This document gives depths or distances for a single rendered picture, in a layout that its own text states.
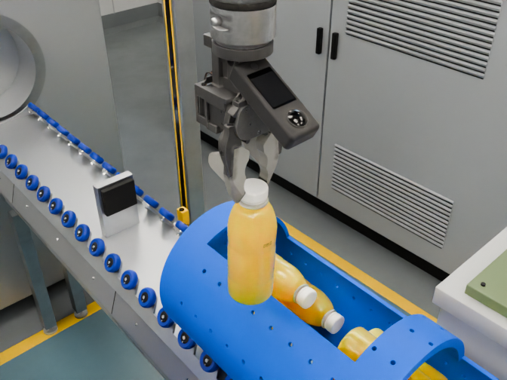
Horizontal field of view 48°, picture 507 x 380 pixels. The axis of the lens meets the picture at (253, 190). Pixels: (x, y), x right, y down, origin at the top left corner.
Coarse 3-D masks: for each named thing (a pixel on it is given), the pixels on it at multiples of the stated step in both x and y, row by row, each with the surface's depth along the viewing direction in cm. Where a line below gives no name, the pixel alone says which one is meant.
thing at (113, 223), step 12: (108, 180) 142; (120, 180) 143; (132, 180) 144; (96, 192) 141; (108, 192) 140; (120, 192) 142; (132, 192) 145; (108, 204) 142; (120, 204) 144; (132, 204) 147; (108, 216) 145; (120, 216) 148; (132, 216) 151; (108, 228) 147; (120, 228) 150
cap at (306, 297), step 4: (304, 288) 105; (308, 288) 105; (300, 292) 105; (304, 292) 105; (308, 292) 105; (312, 292) 105; (300, 296) 105; (304, 296) 104; (308, 296) 104; (312, 296) 106; (316, 296) 107; (296, 300) 106; (300, 300) 105; (304, 300) 104; (308, 300) 105; (312, 300) 106; (300, 304) 105; (304, 304) 105; (308, 304) 106; (312, 304) 107; (304, 308) 106
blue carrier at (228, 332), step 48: (192, 240) 103; (288, 240) 117; (192, 288) 100; (336, 288) 112; (192, 336) 104; (240, 336) 92; (288, 336) 86; (336, 336) 112; (384, 336) 82; (432, 336) 83
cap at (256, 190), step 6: (246, 180) 77; (252, 180) 77; (258, 180) 77; (246, 186) 76; (252, 186) 76; (258, 186) 76; (264, 186) 76; (246, 192) 75; (252, 192) 75; (258, 192) 75; (264, 192) 75; (246, 198) 75; (252, 198) 75; (258, 198) 75; (264, 198) 75; (252, 204) 75; (258, 204) 76
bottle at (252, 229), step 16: (240, 208) 77; (256, 208) 76; (272, 208) 78; (240, 224) 76; (256, 224) 76; (272, 224) 78; (240, 240) 77; (256, 240) 77; (272, 240) 79; (240, 256) 79; (256, 256) 79; (272, 256) 81; (240, 272) 81; (256, 272) 80; (272, 272) 83; (240, 288) 83; (256, 288) 82; (272, 288) 86; (256, 304) 84
